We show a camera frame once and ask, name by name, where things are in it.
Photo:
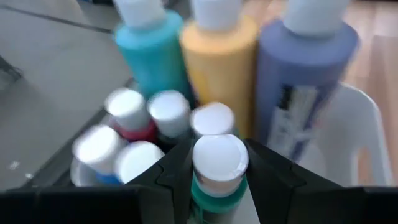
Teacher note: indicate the large teal paint bottle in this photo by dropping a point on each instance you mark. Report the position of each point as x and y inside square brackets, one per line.
[155, 59]

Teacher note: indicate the white plastic bin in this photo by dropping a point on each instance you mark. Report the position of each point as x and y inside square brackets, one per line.
[351, 130]

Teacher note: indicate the small teal paint bottle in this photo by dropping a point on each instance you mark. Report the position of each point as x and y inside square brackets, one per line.
[212, 119]
[136, 161]

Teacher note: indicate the small maroon paint bottle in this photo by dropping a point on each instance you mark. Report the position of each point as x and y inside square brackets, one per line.
[127, 107]

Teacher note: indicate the small black paint bottle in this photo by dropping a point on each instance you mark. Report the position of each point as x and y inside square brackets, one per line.
[169, 112]

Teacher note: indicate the large yellow paint bottle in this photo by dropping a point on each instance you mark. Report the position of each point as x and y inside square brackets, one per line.
[217, 68]

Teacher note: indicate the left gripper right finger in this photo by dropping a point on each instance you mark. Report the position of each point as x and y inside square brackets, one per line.
[289, 193]

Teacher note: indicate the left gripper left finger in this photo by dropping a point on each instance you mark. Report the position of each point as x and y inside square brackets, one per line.
[164, 193]

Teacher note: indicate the small green paint bottle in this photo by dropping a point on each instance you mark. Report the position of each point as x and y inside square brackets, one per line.
[219, 161]

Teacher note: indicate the large blue paint bottle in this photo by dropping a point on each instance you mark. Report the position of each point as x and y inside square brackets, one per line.
[298, 62]

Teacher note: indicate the small navy paint bottle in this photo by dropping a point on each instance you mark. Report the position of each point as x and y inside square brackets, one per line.
[98, 147]

